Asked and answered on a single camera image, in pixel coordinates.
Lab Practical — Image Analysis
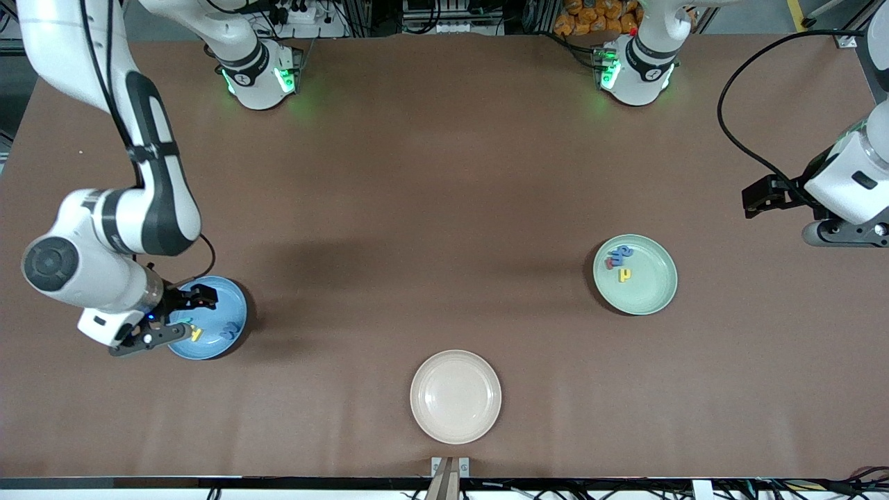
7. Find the white power strip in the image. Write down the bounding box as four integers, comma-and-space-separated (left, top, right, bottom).
267, 0, 348, 39

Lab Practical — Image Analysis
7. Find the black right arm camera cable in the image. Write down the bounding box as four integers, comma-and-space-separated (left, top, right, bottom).
76, 0, 219, 313

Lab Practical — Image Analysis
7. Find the aluminium frame post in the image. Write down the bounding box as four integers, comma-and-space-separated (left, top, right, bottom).
833, 0, 889, 49

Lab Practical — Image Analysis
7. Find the blue plate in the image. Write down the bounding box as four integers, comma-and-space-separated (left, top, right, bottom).
169, 276, 249, 361

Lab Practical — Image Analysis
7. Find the grey equipment box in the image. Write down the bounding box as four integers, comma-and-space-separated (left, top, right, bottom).
401, 0, 511, 35

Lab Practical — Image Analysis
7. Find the metal table edge bracket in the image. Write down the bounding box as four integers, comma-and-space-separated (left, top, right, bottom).
431, 456, 470, 500

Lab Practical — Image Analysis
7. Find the orange snack pile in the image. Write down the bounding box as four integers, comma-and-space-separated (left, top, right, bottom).
554, 0, 643, 37

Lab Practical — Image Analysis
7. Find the green plate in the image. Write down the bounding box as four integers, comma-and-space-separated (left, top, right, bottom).
592, 234, 679, 317

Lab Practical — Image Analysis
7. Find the brown table cover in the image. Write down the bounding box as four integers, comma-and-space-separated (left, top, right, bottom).
0, 31, 889, 480

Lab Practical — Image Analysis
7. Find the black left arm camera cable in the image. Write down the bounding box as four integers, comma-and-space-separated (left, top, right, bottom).
717, 29, 865, 219

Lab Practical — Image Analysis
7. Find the beige plate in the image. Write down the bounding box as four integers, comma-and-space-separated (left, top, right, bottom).
410, 349, 503, 445

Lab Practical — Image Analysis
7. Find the red and black cable bundle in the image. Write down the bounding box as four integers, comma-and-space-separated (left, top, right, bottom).
823, 467, 889, 498

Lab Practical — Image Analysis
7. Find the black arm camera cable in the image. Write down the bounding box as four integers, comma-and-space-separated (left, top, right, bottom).
717, 29, 865, 219
76, 0, 219, 313

